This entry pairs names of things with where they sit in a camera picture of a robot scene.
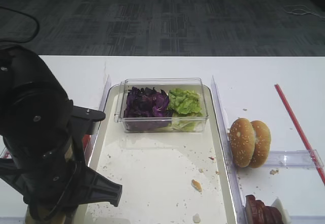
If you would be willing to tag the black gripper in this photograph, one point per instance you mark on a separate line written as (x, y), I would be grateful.
(51, 174)

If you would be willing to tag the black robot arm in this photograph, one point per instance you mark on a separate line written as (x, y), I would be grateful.
(43, 131)

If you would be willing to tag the bread crumb piece on tray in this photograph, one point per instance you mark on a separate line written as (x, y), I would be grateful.
(196, 185)

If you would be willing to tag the green lettuce leaves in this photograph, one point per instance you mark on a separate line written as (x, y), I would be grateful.
(184, 102)

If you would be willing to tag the sliced dark meat patties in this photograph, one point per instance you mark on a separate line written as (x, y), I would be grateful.
(258, 213)

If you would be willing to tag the white metal tray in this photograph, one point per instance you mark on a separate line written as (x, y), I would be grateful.
(155, 171)

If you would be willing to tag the purple cabbage leaves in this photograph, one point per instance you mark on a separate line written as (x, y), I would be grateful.
(147, 103)

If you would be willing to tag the clear plastic container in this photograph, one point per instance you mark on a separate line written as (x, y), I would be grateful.
(176, 123)

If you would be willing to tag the white crumb piece on tray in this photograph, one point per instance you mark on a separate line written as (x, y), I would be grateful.
(196, 218)

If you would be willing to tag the sesame bun top left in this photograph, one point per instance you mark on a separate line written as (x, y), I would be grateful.
(242, 142)

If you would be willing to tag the sesame bun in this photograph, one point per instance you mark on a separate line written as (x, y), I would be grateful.
(262, 144)
(242, 142)

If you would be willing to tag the sesame bun top right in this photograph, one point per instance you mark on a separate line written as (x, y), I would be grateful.
(262, 144)

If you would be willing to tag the white wedge stopper right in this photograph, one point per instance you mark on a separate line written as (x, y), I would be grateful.
(284, 213)

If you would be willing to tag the red strip right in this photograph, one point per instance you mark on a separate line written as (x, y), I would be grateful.
(301, 133)

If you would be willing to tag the clear vertical rail left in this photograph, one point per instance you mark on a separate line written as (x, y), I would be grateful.
(92, 138)

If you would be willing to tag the clear rail upper right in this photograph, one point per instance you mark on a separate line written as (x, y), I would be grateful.
(294, 159)

